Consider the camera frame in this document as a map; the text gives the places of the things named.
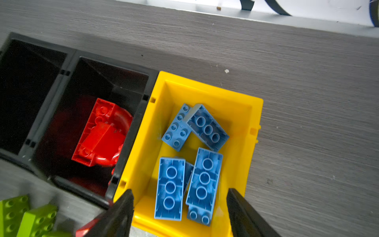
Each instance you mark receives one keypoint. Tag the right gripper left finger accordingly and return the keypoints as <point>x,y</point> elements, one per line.
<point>116,221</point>

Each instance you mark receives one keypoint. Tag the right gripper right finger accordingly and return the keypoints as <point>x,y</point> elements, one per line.
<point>245,220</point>

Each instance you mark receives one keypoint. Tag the red lego brick cluster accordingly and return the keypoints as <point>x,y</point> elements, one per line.
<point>82,231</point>

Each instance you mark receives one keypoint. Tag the blue lego brick top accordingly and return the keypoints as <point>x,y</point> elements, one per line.
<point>199,215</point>

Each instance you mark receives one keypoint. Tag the blue lego brick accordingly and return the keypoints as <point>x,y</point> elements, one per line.
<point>206,128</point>
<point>199,215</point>
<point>170,189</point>
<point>205,178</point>
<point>178,132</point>

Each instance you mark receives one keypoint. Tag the green lego brick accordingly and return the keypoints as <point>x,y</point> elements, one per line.
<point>12,211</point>
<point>57,234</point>
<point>38,222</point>

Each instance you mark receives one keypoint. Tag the small red lego brick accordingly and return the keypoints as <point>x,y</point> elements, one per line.
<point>101,145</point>

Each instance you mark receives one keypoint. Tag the red arch lego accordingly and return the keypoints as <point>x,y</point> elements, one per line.
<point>109,113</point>

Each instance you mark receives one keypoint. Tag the green lego brick flat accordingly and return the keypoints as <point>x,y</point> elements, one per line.
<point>57,234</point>

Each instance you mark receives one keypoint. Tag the yellow bin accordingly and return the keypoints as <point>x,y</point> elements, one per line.
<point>238,114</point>

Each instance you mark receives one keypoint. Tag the black middle bin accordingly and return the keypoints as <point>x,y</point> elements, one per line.
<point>50,150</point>

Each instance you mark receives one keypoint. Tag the black bin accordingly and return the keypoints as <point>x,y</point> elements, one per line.
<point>31,71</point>
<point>50,150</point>

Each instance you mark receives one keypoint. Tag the black left bin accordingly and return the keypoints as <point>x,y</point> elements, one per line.
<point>31,71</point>

